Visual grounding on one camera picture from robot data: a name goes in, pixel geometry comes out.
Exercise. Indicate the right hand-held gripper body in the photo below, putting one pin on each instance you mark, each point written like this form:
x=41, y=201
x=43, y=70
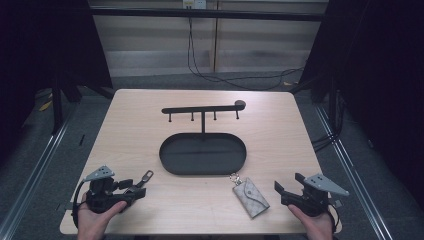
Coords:
x=313, y=196

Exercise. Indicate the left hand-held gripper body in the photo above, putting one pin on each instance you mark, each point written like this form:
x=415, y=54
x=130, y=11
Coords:
x=100, y=196

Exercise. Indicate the grey key pouch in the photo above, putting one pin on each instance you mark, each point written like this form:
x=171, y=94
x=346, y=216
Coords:
x=250, y=199

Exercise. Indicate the black key rack with tray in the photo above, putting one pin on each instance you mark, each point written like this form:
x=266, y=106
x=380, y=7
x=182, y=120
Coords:
x=202, y=154

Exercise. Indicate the person's left hand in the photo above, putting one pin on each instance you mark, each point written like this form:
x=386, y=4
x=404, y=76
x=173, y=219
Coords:
x=93, y=221

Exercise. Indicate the person's right hand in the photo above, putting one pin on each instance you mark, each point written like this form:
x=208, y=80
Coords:
x=313, y=225

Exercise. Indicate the black metal stand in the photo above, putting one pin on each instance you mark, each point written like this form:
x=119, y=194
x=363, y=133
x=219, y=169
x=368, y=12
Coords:
x=57, y=106

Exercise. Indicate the yellow scrap on floor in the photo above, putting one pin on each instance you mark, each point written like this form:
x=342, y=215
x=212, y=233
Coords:
x=45, y=106

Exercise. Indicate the black curtain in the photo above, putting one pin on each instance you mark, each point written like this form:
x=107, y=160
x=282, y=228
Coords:
x=376, y=66
x=40, y=43

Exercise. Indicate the metal floor rail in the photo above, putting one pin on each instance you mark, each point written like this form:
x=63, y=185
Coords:
x=30, y=180
x=353, y=173

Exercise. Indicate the black horizontal frame bar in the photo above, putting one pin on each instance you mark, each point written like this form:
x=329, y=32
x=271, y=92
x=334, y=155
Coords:
x=206, y=14

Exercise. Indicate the white wall outlet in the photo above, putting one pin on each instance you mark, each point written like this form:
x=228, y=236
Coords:
x=194, y=4

